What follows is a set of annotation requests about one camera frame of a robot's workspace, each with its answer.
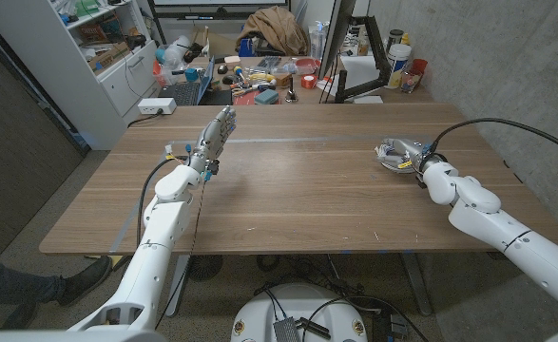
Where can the teal box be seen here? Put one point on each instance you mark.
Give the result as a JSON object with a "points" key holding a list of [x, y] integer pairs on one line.
{"points": [[266, 97]]}

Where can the white lidded canister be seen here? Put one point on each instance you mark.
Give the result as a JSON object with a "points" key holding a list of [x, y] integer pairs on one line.
{"points": [[397, 64]]}

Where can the white power strip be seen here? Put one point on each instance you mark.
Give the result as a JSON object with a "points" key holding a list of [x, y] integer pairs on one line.
{"points": [[155, 105]]}

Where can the red tape roll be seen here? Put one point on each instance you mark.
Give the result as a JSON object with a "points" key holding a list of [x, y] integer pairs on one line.
{"points": [[308, 81]]}

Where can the red bowl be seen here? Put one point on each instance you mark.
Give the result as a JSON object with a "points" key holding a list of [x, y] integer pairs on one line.
{"points": [[307, 64]]}

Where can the black open laptop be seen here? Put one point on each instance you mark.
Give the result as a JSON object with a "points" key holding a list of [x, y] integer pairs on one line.
{"points": [[186, 92]]}

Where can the cardboard box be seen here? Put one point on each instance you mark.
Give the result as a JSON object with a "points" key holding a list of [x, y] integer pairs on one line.
{"points": [[109, 56]]}

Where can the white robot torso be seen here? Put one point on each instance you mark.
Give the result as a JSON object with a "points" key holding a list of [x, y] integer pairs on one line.
{"points": [[302, 304]]}

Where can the black monitor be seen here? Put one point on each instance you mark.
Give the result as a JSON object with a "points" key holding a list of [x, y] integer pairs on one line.
{"points": [[338, 33]]}

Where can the black floor fan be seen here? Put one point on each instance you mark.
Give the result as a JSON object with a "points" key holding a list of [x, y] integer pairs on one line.
{"points": [[205, 267]]}

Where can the black computer mouse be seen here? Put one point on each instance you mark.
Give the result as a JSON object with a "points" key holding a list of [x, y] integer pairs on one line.
{"points": [[222, 69]]}

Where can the grey table leg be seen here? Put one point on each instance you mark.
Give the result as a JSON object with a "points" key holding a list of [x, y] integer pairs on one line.
{"points": [[179, 280], [416, 285]]}

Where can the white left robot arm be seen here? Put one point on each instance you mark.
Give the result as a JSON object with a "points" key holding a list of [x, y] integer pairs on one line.
{"points": [[162, 233]]}

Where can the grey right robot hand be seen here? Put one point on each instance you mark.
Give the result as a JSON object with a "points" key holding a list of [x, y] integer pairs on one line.
{"points": [[411, 152]]}

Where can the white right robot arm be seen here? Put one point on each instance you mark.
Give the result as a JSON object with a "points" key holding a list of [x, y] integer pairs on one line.
{"points": [[483, 209]]}

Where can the cluttered wooden desk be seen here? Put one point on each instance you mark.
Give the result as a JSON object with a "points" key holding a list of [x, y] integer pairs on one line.
{"points": [[402, 97]]}

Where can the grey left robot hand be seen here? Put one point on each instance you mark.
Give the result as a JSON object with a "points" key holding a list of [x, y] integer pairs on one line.
{"points": [[214, 138]]}

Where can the brown jacket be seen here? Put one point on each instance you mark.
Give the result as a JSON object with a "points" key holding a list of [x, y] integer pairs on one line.
{"points": [[276, 28]]}

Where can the clear plastic bag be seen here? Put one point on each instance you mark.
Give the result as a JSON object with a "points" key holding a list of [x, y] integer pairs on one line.
{"points": [[174, 54]]}

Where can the white shelf cabinet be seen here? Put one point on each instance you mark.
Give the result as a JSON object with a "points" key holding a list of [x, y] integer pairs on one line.
{"points": [[69, 71]]}

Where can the person's leg with dark shoe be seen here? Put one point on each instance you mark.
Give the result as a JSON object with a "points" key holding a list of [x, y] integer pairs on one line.
{"points": [[83, 280]]}

